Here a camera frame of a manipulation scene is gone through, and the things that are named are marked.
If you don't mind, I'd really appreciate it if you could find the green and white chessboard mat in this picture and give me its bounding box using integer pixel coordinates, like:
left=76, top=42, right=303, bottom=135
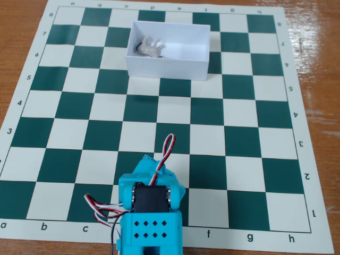
left=0, top=0, right=335, bottom=254

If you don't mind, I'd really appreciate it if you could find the thin black cable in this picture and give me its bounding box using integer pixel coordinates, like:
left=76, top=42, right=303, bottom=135
left=110, top=217, right=122, bottom=255

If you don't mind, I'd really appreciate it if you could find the white rectangular open box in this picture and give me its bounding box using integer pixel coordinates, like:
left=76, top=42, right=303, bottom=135
left=125, top=20, right=211, bottom=81

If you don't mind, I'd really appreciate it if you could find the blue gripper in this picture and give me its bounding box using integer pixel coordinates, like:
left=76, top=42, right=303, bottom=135
left=118, top=154, right=186, bottom=199

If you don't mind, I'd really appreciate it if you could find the small white grey toy horse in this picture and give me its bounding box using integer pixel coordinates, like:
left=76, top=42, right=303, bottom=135
left=134, top=35, right=166, bottom=58

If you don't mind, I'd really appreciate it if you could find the red white black gripper cable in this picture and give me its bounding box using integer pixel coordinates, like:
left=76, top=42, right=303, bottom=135
left=149, top=133, right=177, bottom=187

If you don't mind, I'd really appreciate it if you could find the red white black servo cable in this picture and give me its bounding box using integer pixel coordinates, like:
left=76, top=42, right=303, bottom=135
left=83, top=193, right=126, bottom=227

